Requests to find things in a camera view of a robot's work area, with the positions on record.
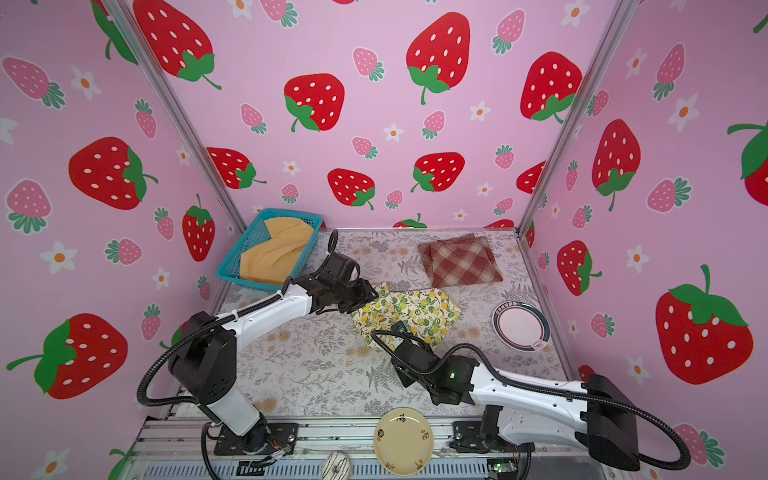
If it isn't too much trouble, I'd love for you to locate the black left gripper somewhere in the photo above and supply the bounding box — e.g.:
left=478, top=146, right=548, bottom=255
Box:
left=333, top=276, right=381, bottom=311

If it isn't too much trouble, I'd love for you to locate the lemon print skirt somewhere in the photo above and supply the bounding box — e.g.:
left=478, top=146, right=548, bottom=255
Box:
left=350, top=283, right=461, bottom=349

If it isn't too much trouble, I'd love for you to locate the red plaid skirt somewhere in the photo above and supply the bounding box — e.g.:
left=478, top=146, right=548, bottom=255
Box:
left=418, top=234, right=503, bottom=288

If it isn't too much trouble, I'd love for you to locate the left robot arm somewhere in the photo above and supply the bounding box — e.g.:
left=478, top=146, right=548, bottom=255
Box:
left=168, top=253, right=379, bottom=438

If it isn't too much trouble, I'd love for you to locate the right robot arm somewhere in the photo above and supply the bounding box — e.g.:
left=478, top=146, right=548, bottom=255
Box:
left=371, top=326, right=640, bottom=471

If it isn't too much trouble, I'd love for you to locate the tan skirt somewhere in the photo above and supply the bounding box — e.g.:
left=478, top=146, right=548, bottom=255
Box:
left=240, top=217, right=314, bottom=286

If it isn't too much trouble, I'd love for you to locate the cream plate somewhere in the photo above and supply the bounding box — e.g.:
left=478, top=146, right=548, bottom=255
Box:
left=373, top=407, right=434, bottom=477

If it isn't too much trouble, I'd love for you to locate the pink plate with teal rim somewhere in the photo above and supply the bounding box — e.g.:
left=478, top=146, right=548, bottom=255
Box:
left=492, top=301, right=551, bottom=352

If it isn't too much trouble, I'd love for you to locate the chocolate drizzled donut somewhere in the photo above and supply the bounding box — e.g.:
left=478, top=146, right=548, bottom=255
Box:
left=321, top=451, right=352, bottom=480

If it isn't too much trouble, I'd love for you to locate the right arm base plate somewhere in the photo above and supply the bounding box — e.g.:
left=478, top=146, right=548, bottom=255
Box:
left=448, top=421, right=495, bottom=454

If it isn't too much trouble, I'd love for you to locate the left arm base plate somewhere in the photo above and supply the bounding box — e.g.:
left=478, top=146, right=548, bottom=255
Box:
left=214, top=422, right=299, bottom=458

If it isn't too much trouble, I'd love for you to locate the aluminium frame rail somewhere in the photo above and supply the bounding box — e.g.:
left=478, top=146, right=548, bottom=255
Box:
left=110, top=417, right=626, bottom=479

